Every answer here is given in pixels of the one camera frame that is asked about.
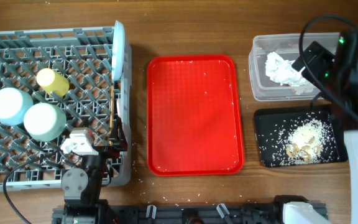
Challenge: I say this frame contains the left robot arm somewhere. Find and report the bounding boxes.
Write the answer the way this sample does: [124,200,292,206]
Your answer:
[52,118,128,224]

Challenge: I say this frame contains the wooden chopstick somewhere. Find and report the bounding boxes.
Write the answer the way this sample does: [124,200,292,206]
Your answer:
[108,84,114,146]

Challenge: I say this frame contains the clear plastic bin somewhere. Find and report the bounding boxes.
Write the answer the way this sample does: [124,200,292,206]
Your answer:
[248,32,341,102]

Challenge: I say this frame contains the white plastic fork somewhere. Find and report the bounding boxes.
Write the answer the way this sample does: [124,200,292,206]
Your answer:
[116,99,123,121]

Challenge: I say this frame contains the light blue plate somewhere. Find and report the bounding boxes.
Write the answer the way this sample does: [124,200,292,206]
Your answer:
[111,21,126,82]

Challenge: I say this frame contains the black plastic bin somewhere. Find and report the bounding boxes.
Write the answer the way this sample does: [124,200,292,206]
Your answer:
[253,103,349,169]

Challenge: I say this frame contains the green bowl with food scraps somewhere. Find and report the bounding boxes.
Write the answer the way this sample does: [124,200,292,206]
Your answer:
[24,103,67,142]

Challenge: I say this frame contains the red plastic tray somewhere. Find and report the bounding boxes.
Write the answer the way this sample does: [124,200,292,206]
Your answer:
[147,54,245,177]

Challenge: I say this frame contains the white napkin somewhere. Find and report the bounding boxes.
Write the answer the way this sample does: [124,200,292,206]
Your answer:
[265,52,314,95]

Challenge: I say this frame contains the yellow plastic cup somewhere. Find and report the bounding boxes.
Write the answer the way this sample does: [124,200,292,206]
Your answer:
[36,68,70,96]

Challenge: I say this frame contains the spilled rice and food scraps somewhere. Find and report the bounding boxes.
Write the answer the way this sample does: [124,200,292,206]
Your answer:
[258,113,338,166]

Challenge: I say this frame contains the light blue bowl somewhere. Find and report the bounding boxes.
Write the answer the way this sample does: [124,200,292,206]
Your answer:
[0,88,34,126]

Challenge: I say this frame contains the grey dishwasher rack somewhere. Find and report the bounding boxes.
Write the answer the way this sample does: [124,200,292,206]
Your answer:
[0,26,132,190]

